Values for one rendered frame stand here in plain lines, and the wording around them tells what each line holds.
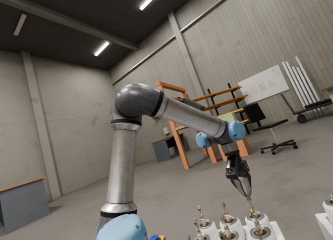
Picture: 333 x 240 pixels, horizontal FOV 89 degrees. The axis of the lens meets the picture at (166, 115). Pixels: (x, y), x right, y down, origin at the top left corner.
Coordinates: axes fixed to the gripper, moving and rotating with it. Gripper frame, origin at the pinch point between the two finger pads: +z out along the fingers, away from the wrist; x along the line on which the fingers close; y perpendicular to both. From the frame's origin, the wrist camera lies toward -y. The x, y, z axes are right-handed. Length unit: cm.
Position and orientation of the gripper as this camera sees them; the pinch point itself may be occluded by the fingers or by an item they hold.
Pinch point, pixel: (246, 195)
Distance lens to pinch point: 92.4
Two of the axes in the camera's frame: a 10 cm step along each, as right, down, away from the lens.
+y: 5.6, -0.6, 8.2
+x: -7.6, 3.5, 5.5
